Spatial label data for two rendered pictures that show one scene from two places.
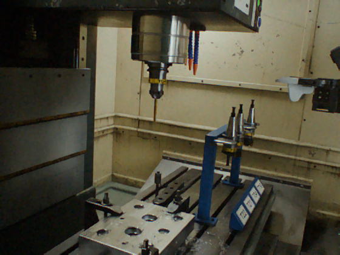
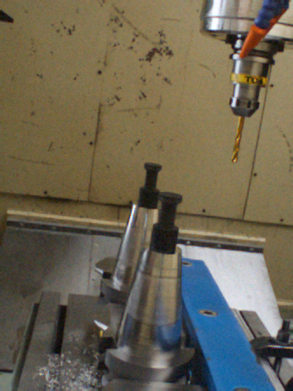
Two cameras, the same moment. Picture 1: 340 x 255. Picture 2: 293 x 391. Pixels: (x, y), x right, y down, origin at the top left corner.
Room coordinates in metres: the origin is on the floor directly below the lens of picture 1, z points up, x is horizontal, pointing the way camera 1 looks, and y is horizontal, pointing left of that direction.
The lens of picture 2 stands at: (1.55, -0.44, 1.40)
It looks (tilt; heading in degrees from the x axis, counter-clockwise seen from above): 12 degrees down; 149
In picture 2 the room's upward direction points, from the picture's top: 8 degrees clockwise
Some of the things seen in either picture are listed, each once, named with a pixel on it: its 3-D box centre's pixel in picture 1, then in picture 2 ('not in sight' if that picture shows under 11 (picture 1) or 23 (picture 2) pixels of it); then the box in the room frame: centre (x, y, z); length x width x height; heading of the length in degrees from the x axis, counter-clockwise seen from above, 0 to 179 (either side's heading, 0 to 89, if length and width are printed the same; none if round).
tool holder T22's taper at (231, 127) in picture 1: (232, 125); (141, 243); (1.18, -0.21, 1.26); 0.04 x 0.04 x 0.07
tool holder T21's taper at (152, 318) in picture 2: (239, 121); (154, 296); (1.28, -0.25, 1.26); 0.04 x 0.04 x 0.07
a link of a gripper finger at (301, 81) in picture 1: (315, 82); not in sight; (0.82, -0.34, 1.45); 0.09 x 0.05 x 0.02; 86
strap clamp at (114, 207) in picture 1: (104, 213); (282, 361); (0.99, 0.20, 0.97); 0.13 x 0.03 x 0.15; 66
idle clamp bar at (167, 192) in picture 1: (168, 198); not in sight; (1.25, 0.00, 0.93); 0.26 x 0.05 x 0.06; 161
